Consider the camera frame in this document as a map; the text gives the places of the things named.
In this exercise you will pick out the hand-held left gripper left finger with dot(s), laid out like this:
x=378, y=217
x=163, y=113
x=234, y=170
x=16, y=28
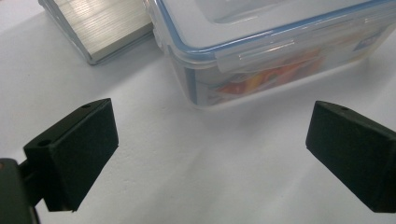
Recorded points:
x=77, y=149

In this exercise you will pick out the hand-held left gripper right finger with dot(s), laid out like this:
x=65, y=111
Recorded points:
x=358, y=155

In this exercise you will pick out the clear plastic container blue seal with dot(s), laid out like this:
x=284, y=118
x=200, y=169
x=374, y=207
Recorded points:
x=249, y=31

